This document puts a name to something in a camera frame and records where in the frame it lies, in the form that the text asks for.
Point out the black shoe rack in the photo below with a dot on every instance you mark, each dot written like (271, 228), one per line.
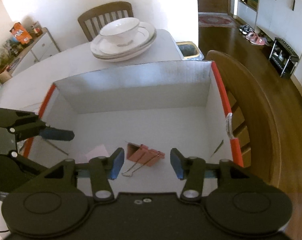
(283, 58)

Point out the brown wooden chair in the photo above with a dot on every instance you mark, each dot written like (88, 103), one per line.
(93, 20)

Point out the pink shoes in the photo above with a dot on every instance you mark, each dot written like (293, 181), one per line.
(256, 39)

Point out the red patterned doormat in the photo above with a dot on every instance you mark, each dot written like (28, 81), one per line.
(217, 20)

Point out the pink sticky note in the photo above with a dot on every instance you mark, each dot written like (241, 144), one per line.
(99, 151)

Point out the stacked white plates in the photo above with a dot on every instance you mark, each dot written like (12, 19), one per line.
(141, 41)

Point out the white side cabinet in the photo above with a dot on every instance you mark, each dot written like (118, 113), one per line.
(42, 48)

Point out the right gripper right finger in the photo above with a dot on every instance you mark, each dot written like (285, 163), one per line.
(194, 170)

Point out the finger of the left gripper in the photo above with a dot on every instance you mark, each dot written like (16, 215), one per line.
(51, 133)

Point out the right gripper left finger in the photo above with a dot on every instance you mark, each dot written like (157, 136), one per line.
(100, 170)

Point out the white bowl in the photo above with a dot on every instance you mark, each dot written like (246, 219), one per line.
(122, 31)

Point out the orange snack bag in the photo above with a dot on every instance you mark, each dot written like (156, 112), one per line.
(20, 33)

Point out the white wall cabinet unit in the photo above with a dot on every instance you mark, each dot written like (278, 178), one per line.
(277, 18)

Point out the waste bin with gold rim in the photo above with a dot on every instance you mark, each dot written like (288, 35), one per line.
(190, 51)

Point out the red cardboard box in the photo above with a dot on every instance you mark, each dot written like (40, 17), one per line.
(163, 105)

